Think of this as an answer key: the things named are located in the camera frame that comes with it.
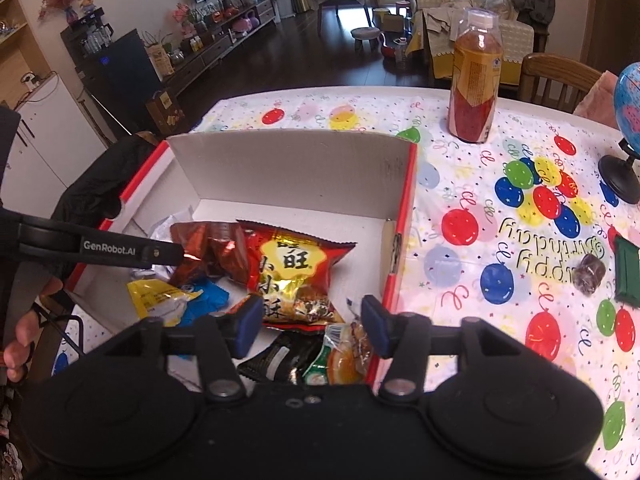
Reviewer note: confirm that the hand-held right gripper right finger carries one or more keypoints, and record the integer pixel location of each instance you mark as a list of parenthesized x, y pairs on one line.
[(375, 330)]

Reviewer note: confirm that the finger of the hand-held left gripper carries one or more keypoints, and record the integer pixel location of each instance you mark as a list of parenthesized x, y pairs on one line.
[(110, 248)]

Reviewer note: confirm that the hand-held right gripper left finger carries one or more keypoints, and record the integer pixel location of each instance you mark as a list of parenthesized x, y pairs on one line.
[(248, 327)]

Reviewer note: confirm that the silver foil snack packet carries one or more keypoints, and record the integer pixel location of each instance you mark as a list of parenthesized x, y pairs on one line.
[(160, 230)]

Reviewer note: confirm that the red and yellow snack packet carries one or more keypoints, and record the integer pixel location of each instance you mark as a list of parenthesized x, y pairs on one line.
[(295, 270)]

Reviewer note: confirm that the dark red foil snack packet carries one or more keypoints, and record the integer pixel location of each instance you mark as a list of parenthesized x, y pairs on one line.
[(210, 250)]

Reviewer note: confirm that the red and white cardboard box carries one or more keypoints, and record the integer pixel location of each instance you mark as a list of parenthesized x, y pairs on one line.
[(300, 175)]

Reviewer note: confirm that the person's left hand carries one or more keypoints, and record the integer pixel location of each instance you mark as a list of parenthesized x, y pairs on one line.
[(17, 337)]

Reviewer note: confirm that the green and orange snack packet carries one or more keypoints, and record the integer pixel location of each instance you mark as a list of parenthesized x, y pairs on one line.
[(340, 355)]

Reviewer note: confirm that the black snack packet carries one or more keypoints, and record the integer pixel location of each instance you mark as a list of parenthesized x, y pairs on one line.
[(280, 360)]

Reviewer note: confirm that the blue snack packet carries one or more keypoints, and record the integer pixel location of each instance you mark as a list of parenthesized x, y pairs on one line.
[(207, 300)]

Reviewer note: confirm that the black jacket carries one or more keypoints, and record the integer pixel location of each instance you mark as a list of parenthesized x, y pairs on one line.
[(105, 175)]

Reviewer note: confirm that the white cabinet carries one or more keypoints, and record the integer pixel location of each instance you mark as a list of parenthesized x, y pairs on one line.
[(45, 140)]

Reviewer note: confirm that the brown paper bag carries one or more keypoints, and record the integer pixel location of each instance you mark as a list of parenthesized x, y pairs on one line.
[(165, 112)]

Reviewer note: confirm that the balloon print tablecloth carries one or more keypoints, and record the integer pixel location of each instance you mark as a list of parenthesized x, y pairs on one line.
[(450, 185)]

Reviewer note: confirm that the black tall cabinet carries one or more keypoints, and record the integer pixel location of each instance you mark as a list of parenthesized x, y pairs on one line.
[(120, 75)]

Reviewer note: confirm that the dark brown wrapped candy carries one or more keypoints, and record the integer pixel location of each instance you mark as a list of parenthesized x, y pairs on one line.
[(590, 272)]

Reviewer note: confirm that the wooden television cabinet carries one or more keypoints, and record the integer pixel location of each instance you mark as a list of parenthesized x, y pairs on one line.
[(225, 45)]

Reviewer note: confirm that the vase of dried flowers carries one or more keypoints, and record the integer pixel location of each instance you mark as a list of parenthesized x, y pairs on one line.
[(62, 2)]

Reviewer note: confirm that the dark green snack packet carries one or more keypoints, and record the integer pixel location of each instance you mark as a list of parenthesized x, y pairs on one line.
[(629, 272)]

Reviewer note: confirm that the orange tea bottle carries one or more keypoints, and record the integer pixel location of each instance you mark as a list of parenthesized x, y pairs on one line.
[(474, 85)]

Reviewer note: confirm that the small round stool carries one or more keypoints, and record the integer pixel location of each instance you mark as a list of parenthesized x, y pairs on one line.
[(366, 37)]

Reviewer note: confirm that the wooden chair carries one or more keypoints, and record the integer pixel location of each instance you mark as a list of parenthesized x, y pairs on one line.
[(555, 80)]

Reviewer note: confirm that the pink cloth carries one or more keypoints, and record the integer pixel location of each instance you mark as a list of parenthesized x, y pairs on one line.
[(597, 97)]

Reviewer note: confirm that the blue desk globe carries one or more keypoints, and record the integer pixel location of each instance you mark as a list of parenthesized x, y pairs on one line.
[(627, 120)]

